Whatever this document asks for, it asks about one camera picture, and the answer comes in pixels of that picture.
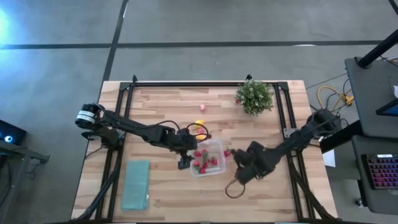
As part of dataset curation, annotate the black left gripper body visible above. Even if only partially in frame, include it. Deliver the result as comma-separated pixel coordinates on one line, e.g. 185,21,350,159
167,128,198,154

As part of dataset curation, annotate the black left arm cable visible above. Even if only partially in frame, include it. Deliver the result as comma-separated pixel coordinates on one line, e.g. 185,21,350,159
155,119,210,143

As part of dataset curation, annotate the yellow floor cable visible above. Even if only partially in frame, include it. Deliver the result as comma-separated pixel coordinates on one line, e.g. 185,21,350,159
316,86,354,111

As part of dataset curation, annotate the green potted plant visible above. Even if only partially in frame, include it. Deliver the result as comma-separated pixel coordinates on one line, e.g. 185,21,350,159
235,79,275,117

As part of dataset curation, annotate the clear plastic tupperware container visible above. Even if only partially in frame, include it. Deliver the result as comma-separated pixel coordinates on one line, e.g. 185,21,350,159
188,138,227,178

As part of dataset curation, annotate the black device with blue light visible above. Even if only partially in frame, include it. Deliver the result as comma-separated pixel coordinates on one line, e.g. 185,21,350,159
0,119,27,146

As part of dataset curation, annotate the large black desk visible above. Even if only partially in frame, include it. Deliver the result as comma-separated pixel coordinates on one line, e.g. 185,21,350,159
344,57,398,139

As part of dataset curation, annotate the white paper sheet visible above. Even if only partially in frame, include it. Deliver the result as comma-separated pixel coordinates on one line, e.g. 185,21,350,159
322,149,336,168

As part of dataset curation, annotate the black desk with keyboard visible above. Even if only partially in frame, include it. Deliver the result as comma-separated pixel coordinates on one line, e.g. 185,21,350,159
351,135,398,215

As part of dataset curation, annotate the thin black floor cable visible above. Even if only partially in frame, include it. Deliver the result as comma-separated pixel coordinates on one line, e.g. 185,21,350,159
306,73,348,90

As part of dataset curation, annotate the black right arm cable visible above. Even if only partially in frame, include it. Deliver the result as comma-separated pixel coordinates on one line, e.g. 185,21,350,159
224,179,246,199

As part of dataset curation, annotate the black round pole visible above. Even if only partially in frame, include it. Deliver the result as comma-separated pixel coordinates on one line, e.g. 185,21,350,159
356,29,398,68

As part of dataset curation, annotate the black aluminium rig frame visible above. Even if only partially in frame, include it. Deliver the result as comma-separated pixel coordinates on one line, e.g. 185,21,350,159
70,74,341,224

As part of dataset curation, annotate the teal folded cloth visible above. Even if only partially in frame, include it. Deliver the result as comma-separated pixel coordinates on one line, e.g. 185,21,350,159
121,159,151,212

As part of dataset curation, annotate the backlit black keyboard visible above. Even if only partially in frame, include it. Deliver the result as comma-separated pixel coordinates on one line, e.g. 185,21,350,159
366,154,398,190

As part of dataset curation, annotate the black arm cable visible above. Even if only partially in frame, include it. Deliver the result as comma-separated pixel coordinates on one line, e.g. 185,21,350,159
224,179,246,199
155,119,210,143

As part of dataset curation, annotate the black tablet screen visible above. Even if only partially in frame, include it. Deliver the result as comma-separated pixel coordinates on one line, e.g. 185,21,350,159
375,98,398,118

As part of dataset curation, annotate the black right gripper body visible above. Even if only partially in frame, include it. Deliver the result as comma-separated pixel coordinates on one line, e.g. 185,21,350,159
242,141,277,180

